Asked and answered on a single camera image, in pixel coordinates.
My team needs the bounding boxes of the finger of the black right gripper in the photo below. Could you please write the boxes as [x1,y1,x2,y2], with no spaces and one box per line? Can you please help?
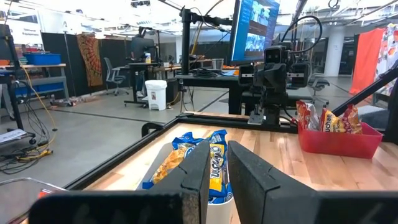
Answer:
[272,67,287,94]
[257,67,273,94]

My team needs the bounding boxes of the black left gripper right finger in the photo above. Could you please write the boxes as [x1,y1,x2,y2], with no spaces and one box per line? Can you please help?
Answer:
[228,140,398,224]

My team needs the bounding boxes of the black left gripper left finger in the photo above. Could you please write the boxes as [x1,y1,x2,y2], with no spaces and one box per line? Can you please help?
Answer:
[29,140,211,224]

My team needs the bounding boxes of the blue Maruchan ramen pack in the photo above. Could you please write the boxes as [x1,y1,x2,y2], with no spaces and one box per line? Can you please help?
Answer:
[142,132,203,190]
[207,129,234,205]

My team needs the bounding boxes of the black workstation desk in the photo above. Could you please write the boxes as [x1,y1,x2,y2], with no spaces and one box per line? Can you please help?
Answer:
[175,73,312,116]

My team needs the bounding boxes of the grey office chair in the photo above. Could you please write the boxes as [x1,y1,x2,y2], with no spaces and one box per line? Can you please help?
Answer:
[307,76,331,108]
[103,57,130,96]

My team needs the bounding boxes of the computer monitor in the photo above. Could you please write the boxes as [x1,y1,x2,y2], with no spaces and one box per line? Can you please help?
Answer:
[229,0,280,66]

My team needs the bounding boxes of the white plastic bin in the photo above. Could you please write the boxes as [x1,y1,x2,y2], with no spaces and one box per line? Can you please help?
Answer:
[136,141,236,224]

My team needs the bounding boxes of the black stand pole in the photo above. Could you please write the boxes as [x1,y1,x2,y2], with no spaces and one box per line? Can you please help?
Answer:
[180,7,234,75]

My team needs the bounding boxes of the red plastic bin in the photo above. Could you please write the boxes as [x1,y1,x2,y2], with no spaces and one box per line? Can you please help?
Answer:
[297,121,384,160]

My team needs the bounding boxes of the orange hanging cloth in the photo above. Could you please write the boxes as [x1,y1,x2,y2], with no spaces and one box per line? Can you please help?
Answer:
[349,27,386,96]

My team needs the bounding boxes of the white trash can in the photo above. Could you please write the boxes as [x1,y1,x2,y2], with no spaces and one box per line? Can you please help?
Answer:
[144,80,168,111]

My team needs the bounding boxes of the black standing desk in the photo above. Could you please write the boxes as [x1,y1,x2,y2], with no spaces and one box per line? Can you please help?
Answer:
[124,62,183,106]

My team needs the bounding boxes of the clear plastic bin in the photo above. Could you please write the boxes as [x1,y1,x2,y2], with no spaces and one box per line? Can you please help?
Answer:
[0,177,68,224]

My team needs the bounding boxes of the person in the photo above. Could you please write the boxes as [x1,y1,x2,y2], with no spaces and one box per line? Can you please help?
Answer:
[129,26,156,99]

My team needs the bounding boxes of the floral hanging cloth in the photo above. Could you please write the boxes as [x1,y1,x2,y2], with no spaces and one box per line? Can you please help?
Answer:
[374,23,398,97]

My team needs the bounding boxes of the orange patterned tapestry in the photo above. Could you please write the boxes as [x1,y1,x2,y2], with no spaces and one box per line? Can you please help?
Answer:
[76,33,103,87]

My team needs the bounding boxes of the wooden shelf table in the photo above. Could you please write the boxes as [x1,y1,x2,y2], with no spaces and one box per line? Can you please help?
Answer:
[0,63,70,100]

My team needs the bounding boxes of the black partition panels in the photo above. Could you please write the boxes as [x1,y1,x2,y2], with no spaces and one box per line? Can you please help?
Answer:
[42,30,137,97]

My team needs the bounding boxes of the blue storage bin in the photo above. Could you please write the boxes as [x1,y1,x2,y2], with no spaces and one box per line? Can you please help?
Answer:
[23,52,62,66]

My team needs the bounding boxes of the black cable coil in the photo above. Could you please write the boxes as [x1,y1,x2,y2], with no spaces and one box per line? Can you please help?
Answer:
[192,68,218,78]

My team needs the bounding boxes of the black frame bracket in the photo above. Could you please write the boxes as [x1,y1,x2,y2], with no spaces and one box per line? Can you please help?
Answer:
[141,121,165,138]

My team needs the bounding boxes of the yellow floor cable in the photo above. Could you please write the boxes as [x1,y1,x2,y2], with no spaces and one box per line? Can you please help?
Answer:
[17,67,58,161]

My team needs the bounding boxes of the white wall sign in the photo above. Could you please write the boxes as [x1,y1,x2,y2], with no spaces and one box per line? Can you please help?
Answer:
[7,20,43,46]

